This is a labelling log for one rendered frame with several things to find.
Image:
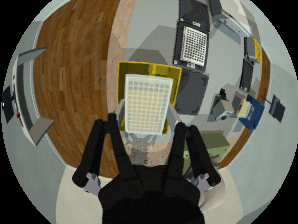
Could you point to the yellow open-top bin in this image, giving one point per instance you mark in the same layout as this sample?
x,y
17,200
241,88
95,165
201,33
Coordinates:
x,y
152,69

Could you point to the blue open-top bin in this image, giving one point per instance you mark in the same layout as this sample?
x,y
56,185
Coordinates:
x,y
254,115

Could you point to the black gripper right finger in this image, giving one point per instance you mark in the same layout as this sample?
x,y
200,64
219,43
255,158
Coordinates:
x,y
205,175

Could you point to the large grey bench mat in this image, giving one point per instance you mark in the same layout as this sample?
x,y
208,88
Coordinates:
x,y
152,37

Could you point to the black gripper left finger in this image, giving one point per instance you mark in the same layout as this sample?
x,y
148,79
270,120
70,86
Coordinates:
x,y
87,173

